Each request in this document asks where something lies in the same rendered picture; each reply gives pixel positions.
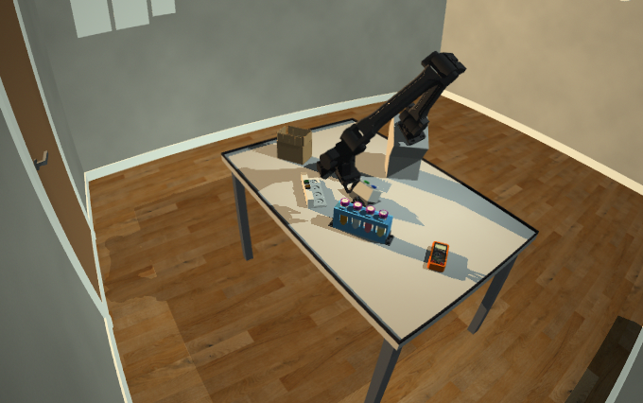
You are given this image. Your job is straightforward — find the black table edge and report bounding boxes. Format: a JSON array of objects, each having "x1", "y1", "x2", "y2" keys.
[{"x1": 221, "y1": 118, "x2": 539, "y2": 344}]

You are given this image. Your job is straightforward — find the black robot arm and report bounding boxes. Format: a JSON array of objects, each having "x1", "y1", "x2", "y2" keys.
[{"x1": 317, "y1": 51, "x2": 467, "y2": 180}]

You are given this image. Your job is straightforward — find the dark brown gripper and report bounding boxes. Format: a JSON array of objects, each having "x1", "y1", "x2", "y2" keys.
[{"x1": 335, "y1": 158, "x2": 361, "y2": 194}]

